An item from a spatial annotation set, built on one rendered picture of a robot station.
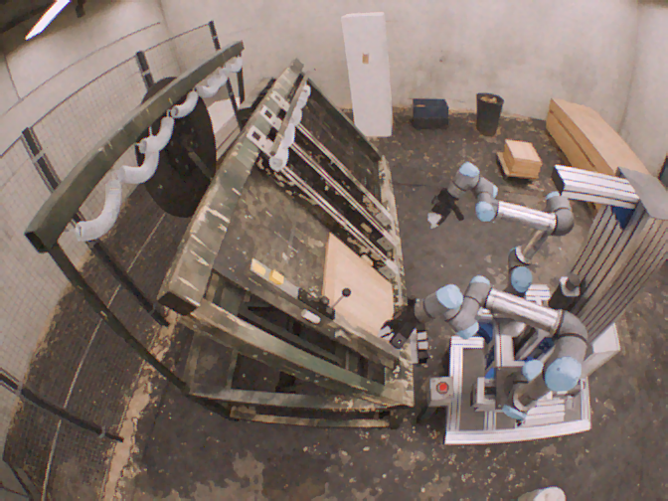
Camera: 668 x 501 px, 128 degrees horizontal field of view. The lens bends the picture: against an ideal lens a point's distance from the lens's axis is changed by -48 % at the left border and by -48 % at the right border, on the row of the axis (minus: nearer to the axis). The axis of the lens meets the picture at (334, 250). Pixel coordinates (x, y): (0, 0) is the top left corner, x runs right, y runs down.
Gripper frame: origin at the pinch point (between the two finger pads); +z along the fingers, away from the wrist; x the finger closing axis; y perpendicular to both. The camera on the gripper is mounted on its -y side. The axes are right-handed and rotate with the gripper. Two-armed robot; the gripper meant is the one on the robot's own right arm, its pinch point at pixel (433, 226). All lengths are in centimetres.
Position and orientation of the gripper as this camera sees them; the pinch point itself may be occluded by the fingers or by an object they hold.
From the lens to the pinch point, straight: 149.8
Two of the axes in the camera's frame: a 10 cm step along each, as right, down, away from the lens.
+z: -3.6, 6.4, 6.7
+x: -2.5, 6.3, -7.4
